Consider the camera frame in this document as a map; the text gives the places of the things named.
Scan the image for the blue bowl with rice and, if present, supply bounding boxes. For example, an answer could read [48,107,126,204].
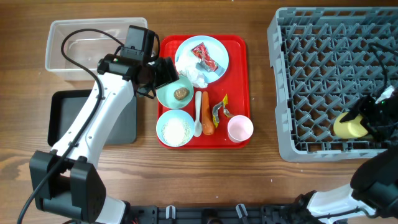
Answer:
[156,110,194,147]

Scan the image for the grey dishwasher rack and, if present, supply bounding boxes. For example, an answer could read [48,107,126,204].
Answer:
[267,7,397,162]

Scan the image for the clear plastic bin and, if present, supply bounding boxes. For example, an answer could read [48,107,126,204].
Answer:
[45,17,147,81]

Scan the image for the orange carrot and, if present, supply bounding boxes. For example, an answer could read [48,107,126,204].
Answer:
[201,91,215,135]

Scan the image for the black plastic tray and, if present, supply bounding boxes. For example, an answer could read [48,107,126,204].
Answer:
[47,90,137,146]

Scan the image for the white tissue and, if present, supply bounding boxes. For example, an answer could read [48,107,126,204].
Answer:
[175,52,208,88]

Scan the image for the green bowl with food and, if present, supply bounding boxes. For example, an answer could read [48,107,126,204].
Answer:
[156,75,194,109]

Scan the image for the pink plastic cup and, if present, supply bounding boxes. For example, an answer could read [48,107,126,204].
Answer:
[227,115,254,143]

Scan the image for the white ceramic spoon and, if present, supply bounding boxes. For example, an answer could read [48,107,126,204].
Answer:
[193,91,202,137]

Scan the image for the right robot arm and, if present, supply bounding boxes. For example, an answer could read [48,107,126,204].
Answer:
[288,93,397,223]

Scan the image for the brown food lump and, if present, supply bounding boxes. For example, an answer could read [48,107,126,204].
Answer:
[174,87,190,101]

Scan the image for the light blue plate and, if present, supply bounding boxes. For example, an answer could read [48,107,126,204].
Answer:
[175,35,229,84]

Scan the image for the yellow snack wrapper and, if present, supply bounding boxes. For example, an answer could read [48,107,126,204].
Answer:
[212,94,234,128]

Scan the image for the yellow plastic cup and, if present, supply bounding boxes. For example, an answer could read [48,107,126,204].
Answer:
[333,112,368,139]

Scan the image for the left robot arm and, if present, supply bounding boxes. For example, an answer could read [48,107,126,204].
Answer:
[27,26,178,223]

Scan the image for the red snack wrapper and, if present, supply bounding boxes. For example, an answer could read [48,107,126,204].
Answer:
[191,42,218,72]

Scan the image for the red serving tray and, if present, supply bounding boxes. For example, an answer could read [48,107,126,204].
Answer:
[160,34,251,150]

